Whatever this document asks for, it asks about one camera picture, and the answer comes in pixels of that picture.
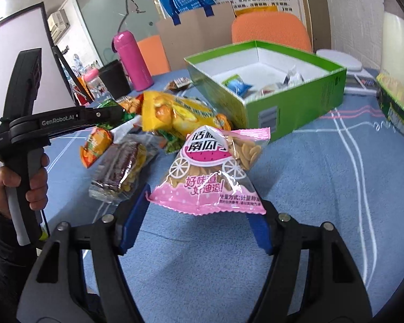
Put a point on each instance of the red fried snack packet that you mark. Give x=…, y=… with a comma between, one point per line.
x=132, y=105

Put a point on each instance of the left orange chair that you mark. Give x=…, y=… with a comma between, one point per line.
x=154, y=55

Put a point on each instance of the orange chair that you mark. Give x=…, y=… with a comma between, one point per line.
x=275, y=27
x=154, y=55

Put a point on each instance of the green instant noodle bowl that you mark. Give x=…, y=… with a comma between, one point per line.
x=390, y=97

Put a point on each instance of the white snack packet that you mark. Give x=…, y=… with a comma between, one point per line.
x=129, y=127

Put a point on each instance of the white round lid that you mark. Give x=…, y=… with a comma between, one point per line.
x=343, y=59

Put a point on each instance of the right orange chair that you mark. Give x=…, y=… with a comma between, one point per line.
x=275, y=27

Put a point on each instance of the pink thermos bottle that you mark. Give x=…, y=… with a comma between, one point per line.
x=125, y=45

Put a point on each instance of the pink pumpkin seed packet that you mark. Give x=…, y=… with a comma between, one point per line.
x=210, y=174

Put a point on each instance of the white air conditioner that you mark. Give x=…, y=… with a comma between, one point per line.
x=58, y=24

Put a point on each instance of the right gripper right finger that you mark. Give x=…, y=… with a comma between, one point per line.
x=283, y=238

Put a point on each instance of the green cardboard box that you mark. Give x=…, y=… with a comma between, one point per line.
x=263, y=85

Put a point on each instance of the orange tomato chip packet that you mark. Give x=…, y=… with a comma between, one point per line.
x=97, y=143

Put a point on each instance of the small blue candy packet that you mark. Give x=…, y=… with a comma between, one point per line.
x=237, y=85

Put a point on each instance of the brown paper bag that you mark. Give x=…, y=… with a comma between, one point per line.
x=195, y=33

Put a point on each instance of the clear bottle pink lid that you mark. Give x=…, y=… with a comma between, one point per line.
x=95, y=84

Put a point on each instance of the black coffee cup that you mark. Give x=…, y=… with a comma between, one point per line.
x=115, y=80

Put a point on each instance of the left hand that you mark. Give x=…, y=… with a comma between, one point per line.
x=36, y=196

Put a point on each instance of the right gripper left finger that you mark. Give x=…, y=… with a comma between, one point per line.
x=112, y=236

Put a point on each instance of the red white blue packet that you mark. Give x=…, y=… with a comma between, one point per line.
x=293, y=78

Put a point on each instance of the green wrapped snack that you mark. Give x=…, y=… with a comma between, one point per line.
x=117, y=114

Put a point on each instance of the brown dark snack packet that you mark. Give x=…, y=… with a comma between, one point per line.
x=116, y=177

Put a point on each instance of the yellow snack bag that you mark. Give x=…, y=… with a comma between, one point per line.
x=177, y=115

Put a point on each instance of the small brown jerky packet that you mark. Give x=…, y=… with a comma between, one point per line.
x=179, y=84

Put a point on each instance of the blue patterned tablecloth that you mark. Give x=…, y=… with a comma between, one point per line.
x=346, y=168

